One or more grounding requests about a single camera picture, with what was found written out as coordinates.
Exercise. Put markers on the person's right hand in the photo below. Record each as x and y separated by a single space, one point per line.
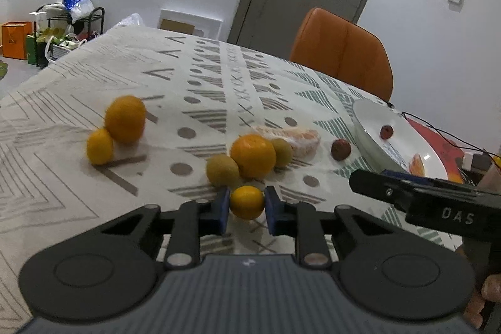
492 287

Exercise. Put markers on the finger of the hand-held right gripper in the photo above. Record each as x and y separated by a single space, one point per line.
399 175
375 189

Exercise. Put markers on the dark red fruit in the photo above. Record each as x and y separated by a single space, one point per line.
341 149

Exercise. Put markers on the white foam packaging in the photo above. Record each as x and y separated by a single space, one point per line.
207 25

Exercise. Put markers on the blue plastic bag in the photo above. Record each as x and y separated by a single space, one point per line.
78 1

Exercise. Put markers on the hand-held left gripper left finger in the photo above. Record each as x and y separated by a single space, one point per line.
221 210

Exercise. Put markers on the medium orange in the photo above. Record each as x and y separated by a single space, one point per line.
252 156

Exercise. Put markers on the black shoe rack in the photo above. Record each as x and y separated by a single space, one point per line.
96 19

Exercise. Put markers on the green floor mat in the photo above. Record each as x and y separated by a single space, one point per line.
3 68

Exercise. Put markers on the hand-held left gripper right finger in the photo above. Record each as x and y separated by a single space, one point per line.
272 210

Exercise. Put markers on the green round fruit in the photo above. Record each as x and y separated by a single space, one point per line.
283 152
221 170

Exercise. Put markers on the orange slice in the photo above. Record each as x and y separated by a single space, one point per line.
417 165

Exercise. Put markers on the small yellow orange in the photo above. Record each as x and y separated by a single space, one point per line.
99 147

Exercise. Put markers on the yellow-green slippers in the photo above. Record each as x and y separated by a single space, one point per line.
53 32

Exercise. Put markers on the clear plastic bag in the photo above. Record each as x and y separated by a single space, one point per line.
131 21

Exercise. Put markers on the orange chair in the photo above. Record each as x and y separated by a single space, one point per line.
340 52

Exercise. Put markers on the small red fruit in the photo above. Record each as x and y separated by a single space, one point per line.
386 131

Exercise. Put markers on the orange paper bag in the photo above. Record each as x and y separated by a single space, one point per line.
15 40

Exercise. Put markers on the small grey box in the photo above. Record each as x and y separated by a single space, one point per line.
480 162

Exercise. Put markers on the brown cardboard sheet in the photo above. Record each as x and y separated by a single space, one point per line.
178 26

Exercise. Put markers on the red paw-print mat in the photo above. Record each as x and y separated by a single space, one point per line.
434 146

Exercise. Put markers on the green bag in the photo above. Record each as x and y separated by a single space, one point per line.
33 48

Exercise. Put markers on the white plate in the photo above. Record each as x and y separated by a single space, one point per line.
391 146

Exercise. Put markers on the white filled plastic bag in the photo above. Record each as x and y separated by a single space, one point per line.
60 50

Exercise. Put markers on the large orange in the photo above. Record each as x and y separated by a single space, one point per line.
125 118

